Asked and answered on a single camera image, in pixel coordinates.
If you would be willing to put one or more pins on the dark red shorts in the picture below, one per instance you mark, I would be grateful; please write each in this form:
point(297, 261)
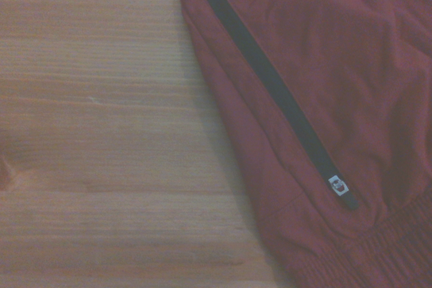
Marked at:
point(337, 65)

